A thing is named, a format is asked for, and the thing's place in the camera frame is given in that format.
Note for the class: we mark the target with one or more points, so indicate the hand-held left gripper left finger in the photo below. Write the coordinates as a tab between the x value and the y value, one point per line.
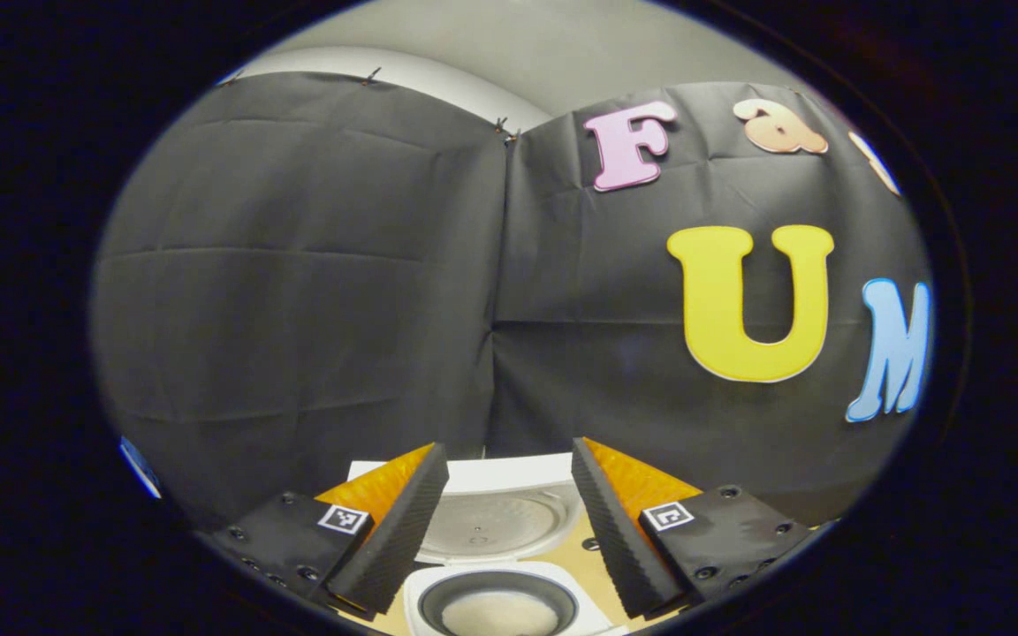
398	539

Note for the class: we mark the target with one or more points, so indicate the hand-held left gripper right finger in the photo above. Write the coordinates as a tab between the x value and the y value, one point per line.
615	539

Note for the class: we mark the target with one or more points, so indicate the white rice cooker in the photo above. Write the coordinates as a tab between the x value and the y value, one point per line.
500	521

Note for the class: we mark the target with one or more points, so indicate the white rice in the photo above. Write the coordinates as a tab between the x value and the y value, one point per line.
500	614

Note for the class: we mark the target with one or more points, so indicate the black table grommet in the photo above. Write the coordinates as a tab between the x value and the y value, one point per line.
591	544

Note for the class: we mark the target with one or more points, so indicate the black backdrop cloth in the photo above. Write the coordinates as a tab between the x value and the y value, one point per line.
297	265

